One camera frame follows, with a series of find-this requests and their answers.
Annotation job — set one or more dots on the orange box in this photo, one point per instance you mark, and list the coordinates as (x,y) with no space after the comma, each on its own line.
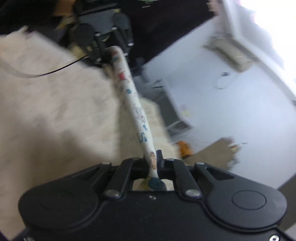
(185,149)

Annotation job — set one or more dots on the cream animal-print garment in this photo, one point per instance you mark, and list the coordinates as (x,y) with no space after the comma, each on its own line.
(134,104)

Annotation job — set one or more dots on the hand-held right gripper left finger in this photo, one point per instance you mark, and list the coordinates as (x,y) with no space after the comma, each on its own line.
(131,165)

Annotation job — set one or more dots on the amber glass jar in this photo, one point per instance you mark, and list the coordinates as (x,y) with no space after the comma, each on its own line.
(234,147)

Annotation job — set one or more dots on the white air conditioner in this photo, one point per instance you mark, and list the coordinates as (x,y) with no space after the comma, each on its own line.
(231,54)

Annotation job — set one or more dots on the cream fleece blanket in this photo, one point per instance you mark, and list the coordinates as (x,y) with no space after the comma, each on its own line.
(46,104)

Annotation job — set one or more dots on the black plastic chair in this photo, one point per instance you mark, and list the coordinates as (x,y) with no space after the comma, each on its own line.
(138,67)

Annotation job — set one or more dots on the white framed window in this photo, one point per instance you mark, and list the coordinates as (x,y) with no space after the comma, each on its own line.
(266,23)

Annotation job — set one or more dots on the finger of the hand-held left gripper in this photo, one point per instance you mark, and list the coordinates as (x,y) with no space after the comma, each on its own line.
(124,39)
(100,49)

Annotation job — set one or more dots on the person's left forearm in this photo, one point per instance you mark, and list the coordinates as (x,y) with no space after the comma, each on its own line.
(63,7)

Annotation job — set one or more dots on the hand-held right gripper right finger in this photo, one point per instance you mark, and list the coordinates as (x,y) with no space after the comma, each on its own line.
(159,162)

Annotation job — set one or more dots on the brown cardboard box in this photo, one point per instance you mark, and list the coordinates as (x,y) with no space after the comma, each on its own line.
(212,153)

